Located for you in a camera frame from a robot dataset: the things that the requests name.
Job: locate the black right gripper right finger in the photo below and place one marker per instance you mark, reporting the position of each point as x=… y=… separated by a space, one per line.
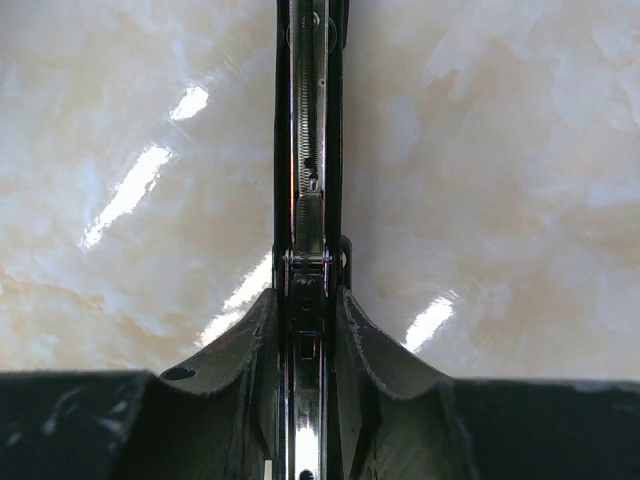
x=397 y=414

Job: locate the black stapler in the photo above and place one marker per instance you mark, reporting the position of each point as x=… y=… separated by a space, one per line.
x=309 y=264

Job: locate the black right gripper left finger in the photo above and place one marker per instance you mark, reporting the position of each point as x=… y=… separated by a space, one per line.
x=213 y=416

